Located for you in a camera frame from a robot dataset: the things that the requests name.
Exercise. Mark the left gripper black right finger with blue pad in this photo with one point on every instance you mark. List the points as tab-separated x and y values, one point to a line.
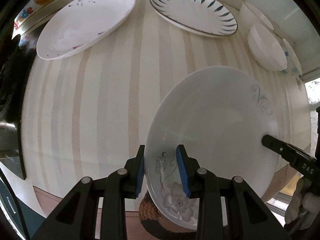
228	206

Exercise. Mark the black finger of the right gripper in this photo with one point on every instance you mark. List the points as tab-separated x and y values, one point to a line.
298	159

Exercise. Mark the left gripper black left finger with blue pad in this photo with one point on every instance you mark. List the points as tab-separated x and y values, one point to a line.
75	217

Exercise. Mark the white bowl blue pattern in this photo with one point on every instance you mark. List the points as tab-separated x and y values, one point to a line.
293	63

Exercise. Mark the white plate grey flower print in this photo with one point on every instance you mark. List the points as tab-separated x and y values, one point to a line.
219	114

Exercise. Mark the plain white bowl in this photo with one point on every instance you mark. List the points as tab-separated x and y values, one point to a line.
266	49

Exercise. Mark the white gloved hand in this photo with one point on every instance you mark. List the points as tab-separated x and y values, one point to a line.
303	197

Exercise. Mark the white plate teal leaf pattern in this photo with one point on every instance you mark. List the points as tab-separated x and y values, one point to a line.
208	18

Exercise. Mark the white plate red specks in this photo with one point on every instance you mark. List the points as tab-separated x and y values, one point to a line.
79	25

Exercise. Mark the white bowl near wall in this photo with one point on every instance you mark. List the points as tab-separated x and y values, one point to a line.
249	15

